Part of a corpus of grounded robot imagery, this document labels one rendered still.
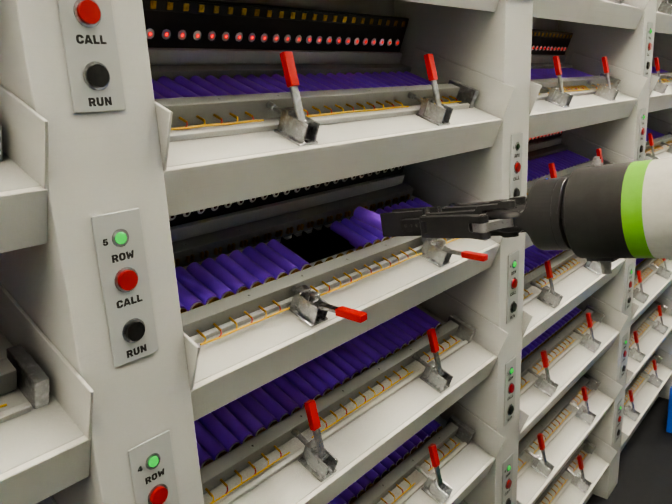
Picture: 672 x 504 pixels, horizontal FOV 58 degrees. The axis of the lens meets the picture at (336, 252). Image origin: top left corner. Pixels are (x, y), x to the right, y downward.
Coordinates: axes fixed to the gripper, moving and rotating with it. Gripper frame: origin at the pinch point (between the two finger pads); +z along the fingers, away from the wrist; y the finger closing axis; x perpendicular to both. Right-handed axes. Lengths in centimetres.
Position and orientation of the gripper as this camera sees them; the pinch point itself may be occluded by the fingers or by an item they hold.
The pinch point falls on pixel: (411, 221)
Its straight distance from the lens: 76.0
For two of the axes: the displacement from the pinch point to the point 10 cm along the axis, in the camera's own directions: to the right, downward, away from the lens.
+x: -1.6, -9.7, -1.6
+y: 6.6, -2.3, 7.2
